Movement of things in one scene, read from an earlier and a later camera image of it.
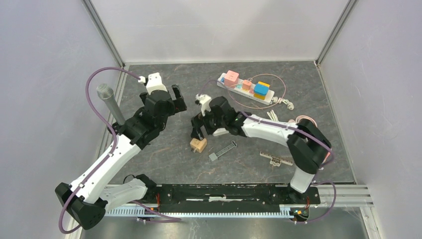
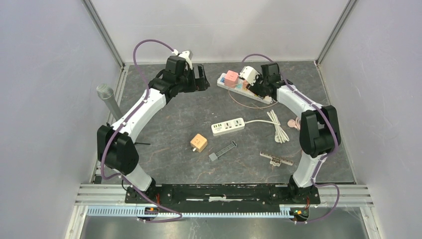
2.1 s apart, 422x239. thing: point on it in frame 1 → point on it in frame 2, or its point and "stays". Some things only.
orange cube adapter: [199, 145] stays
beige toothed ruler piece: [275, 160] stays
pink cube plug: [231, 79] stays
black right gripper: [197, 121] → [254, 89]
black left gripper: [179, 105] → [199, 84]
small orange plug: [246, 84] stays
